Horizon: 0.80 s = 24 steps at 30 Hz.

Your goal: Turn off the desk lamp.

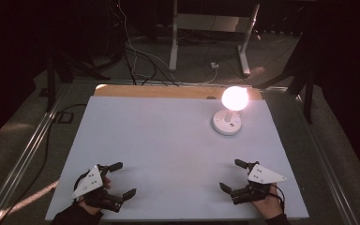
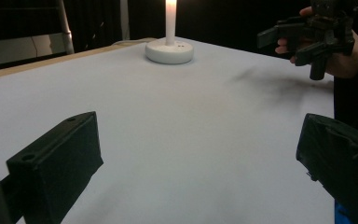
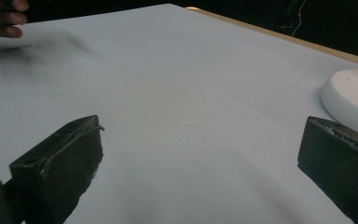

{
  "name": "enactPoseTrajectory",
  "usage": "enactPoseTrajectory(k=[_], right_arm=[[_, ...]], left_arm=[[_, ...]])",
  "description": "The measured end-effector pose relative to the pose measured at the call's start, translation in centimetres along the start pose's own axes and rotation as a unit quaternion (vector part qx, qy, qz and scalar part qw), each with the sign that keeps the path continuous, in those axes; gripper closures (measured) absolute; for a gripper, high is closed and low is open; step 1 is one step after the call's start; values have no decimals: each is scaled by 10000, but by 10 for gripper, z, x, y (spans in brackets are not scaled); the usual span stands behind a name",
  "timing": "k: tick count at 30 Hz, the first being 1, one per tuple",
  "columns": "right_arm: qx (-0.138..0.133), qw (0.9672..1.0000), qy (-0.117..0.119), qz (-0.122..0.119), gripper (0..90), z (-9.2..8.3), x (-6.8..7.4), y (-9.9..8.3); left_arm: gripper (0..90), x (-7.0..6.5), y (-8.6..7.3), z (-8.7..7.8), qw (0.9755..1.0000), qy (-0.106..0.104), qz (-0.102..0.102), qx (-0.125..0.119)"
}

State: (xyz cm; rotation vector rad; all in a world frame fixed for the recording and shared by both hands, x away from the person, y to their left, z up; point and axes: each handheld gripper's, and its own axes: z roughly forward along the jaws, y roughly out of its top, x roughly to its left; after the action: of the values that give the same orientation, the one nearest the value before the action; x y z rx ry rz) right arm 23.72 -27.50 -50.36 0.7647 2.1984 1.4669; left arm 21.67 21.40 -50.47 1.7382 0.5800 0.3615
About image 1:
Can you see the black metal stand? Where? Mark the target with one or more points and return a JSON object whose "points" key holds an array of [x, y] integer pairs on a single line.
{"points": [[51, 78], [308, 93]]}

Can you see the person's left hand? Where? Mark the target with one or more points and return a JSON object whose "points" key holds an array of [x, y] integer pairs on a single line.
{"points": [[107, 182]]}

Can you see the black floor outlet plate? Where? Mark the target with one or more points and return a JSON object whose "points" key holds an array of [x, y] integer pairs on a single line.
{"points": [[65, 117]]}

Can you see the white power plug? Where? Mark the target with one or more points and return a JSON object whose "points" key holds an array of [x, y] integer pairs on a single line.
{"points": [[214, 65]]}

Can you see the person's right hand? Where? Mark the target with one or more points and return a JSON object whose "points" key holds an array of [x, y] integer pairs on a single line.
{"points": [[272, 206]]}

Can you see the white flat table board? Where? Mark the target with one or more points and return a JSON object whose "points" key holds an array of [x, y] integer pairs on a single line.
{"points": [[168, 156]]}

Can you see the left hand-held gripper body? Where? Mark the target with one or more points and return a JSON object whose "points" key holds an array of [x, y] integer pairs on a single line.
{"points": [[89, 182]]}

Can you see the white metal desk frame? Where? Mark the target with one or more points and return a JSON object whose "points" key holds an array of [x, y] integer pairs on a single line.
{"points": [[209, 22]]}

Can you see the white round table lamp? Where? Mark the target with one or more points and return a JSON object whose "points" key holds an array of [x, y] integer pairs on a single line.
{"points": [[228, 125]]}

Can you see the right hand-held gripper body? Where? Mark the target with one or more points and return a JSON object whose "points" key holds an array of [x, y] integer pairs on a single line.
{"points": [[262, 175]]}

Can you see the metal floor rail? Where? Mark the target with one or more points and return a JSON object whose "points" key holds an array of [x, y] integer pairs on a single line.
{"points": [[28, 153], [331, 168]]}

